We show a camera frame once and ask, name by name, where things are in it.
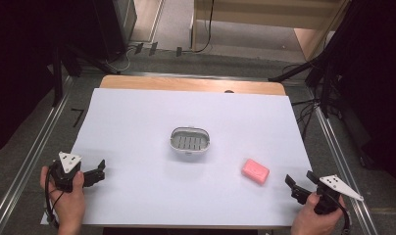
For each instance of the white slotted soap dish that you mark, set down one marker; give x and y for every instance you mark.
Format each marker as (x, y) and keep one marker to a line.
(189, 141)

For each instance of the black tripod stand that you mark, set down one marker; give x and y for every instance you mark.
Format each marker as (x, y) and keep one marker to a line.
(297, 70)

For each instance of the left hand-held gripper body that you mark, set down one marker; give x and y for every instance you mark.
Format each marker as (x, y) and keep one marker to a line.
(66, 176)

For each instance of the light wooden furniture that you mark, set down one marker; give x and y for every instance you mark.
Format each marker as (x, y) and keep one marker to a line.
(251, 14)

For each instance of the wooden table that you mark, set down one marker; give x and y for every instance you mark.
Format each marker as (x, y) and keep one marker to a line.
(186, 84)

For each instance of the person's right hand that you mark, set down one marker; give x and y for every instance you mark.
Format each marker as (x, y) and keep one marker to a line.
(312, 218)

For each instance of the pink soap bar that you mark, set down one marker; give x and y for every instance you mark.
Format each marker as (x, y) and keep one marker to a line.
(255, 171)

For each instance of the metal floor rail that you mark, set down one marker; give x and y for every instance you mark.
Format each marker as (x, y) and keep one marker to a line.
(346, 169)
(29, 153)

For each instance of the black tape strip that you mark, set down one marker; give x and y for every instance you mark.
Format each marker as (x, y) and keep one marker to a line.
(138, 48)
(178, 51)
(153, 48)

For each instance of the black curtain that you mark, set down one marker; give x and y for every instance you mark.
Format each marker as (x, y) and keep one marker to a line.
(375, 81)
(19, 65)

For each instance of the person's left hand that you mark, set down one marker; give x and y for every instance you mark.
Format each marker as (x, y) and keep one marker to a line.
(68, 204)

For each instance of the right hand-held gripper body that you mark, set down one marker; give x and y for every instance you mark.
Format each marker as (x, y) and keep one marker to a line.
(330, 196)

